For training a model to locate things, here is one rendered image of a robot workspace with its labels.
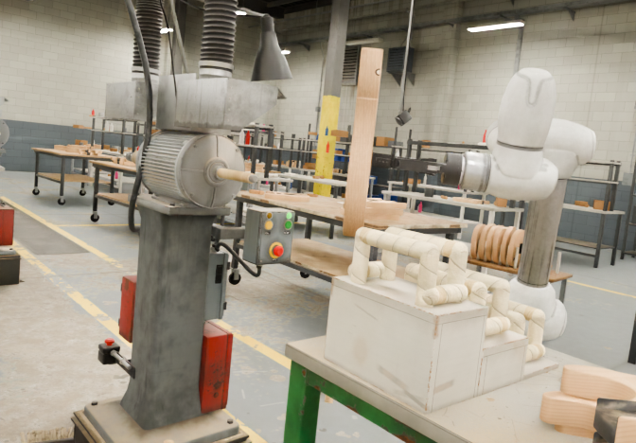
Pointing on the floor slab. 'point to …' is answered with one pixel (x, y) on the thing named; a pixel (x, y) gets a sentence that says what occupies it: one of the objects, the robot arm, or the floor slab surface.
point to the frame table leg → (301, 408)
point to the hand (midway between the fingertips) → (373, 159)
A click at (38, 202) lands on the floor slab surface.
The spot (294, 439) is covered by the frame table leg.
